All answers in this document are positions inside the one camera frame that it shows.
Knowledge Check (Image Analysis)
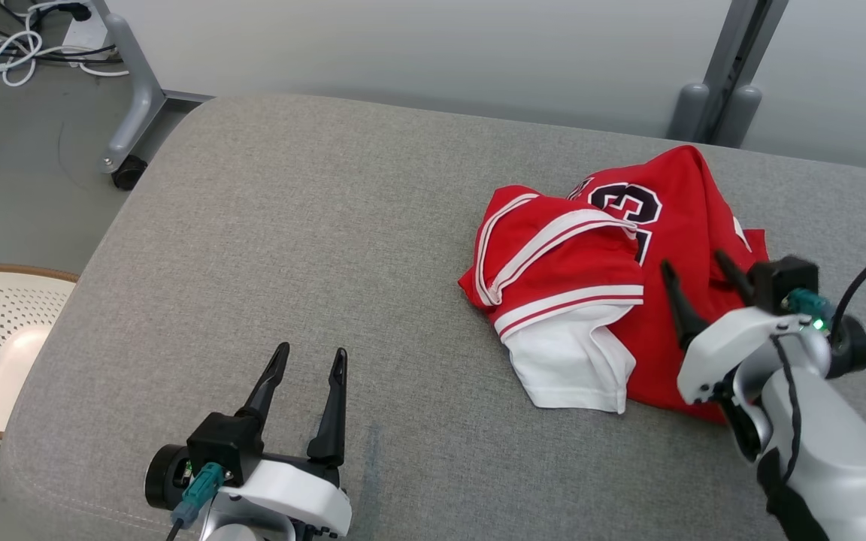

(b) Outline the black cable with teal plug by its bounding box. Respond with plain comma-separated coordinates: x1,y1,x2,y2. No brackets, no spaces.
785,237,866,350
166,462,225,541

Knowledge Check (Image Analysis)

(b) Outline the grey metal partition post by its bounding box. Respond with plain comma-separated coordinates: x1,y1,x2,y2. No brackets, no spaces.
704,0,791,147

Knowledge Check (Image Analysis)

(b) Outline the white floor cable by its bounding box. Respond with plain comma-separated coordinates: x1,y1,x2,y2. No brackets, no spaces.
0,0,131,87

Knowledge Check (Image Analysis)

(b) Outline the white power strip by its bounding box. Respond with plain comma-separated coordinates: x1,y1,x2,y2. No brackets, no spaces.
62,4,114,61

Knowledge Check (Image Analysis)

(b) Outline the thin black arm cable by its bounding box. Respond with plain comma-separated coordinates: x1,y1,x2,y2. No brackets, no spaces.
770,334,802,485

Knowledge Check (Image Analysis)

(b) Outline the grey metal desk leg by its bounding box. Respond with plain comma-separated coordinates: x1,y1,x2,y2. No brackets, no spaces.
91,0,216,175

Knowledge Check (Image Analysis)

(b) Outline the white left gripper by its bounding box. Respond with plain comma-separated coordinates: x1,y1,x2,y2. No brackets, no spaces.
204,343,353,541

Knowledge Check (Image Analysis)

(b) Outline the black floor cable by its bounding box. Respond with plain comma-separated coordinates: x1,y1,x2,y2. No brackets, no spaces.
0,0,114,61

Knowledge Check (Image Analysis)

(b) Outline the grey rounded post foot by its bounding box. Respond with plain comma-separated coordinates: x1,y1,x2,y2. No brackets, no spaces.
668,83,710,144
722,84,763,149

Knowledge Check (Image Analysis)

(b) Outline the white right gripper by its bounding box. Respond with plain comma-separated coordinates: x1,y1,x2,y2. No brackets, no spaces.
660,250,832,407

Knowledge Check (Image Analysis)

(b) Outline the red jersey with white sleeves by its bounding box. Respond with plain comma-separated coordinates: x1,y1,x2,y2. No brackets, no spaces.
458,145,770,423

